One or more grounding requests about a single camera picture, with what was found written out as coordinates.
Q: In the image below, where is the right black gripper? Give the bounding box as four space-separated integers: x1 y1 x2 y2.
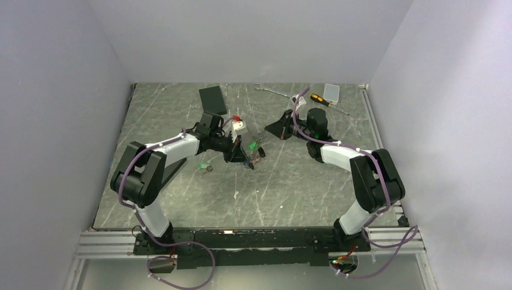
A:
265 109 314 142

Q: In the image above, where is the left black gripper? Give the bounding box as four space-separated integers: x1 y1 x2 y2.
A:
210 130 249 164

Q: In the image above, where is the round metal keyring disc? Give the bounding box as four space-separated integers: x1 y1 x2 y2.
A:
244 133 264 170

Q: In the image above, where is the green key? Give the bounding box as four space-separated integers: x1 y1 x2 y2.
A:
248 141 258 151

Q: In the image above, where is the black key top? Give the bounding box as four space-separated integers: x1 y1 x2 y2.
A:
258 147 266 158

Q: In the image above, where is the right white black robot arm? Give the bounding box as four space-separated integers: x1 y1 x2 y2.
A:
264 108 406 251

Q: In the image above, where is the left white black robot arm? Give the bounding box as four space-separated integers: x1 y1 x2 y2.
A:
110 112 249 254

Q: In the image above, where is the yellow black screwdriver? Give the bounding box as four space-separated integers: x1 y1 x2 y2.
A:
310 94 349 115

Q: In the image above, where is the silver wrench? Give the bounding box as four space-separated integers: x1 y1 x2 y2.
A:
254 83 293 99

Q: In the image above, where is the black rectangular block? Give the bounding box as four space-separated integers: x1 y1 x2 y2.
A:
199 86 228 115

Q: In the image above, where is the clear plastic box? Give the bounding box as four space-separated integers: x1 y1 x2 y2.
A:
323 84 341 105

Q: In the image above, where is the black box with label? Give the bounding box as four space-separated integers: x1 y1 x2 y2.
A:
161 158 187 189

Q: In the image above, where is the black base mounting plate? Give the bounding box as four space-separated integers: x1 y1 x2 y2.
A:
133 226 371 269

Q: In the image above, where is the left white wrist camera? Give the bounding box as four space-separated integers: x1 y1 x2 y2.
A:
231 115 248 138

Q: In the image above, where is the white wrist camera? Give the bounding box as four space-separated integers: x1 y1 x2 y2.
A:
290 94 307 110
231 115 248 138

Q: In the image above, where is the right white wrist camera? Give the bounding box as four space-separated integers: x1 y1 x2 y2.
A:
290 94 307 110

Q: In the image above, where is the aluminium frame rail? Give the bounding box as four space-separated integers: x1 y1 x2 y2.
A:
74 227 426 259

